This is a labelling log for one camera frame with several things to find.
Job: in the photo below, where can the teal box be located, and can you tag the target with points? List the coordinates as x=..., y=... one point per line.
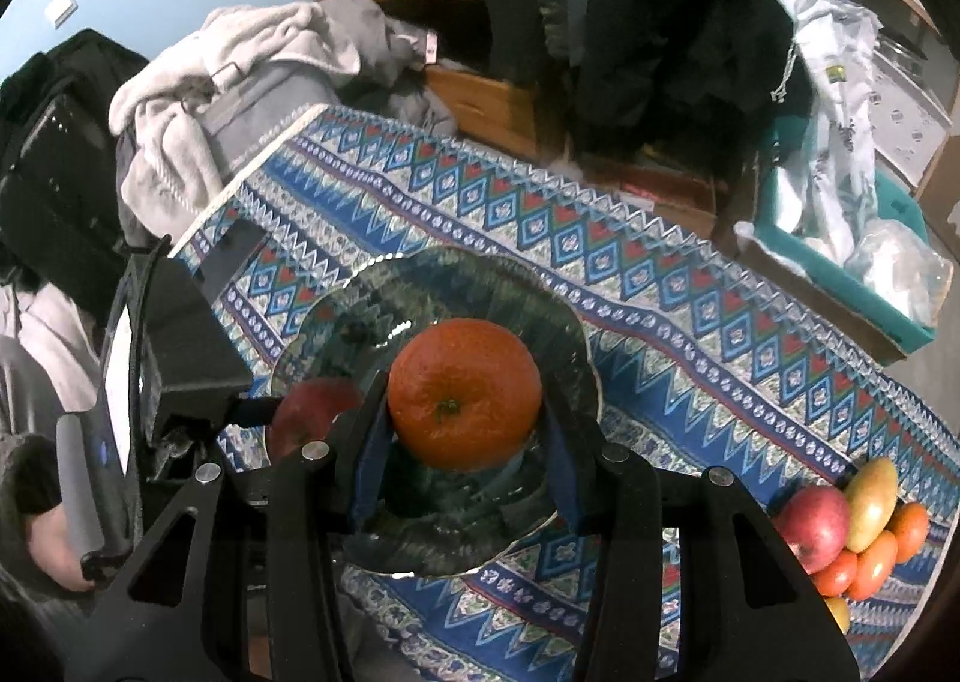
x=817, y=269

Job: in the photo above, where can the blue patterned tablecloth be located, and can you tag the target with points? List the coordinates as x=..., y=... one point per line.
x=675, y=367

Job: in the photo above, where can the flat cardboard box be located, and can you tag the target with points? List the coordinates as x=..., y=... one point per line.
x=675, y=202

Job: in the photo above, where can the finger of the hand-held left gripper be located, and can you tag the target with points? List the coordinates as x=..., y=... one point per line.
x=251, y=412

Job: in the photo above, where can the red apple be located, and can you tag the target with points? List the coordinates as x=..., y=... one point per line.
x=315, y=408
x=814, y=524

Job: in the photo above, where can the person's left hand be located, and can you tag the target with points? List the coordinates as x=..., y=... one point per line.
x=52, y=547

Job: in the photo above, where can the small orange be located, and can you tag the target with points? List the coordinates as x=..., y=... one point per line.
x=874, y=569
x=836, y=575
x=911, y=532

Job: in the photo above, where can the metal pot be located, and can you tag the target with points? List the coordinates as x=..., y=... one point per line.
x=904, y=51

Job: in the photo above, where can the clear plastic bag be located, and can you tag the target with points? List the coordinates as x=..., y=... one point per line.
x=892, y=269

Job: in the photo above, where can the dark clothing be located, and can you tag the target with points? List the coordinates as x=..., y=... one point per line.
x=660, y=14

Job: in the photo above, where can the yellow-green mango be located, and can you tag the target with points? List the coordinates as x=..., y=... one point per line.
x=870, y=502

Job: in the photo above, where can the glass plate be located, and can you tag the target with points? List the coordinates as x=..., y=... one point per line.
x=465, y=292

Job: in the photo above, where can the white patterned box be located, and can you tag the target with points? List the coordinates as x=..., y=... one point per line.
x=900, y=119

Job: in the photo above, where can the white light switch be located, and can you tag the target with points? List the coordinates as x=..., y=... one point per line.
x=60, y=6

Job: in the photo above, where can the black bag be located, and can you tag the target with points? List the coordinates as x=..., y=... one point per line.
x=60, y=149

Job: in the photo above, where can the large orange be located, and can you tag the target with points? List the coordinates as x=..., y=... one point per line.
x=465, y=389

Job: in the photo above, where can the white printed plastic bag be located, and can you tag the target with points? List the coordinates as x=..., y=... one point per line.
x=832, y=97

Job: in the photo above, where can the person's left forearm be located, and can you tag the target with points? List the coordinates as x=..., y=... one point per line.
x=30, y=382

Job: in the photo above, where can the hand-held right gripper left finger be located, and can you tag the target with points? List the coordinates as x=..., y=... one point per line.
x=371, y=461

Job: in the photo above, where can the grey clothing pile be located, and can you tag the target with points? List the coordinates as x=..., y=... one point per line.
x=262, y=100

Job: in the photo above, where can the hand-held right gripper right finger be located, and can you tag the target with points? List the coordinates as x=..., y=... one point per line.
x=562, y=476

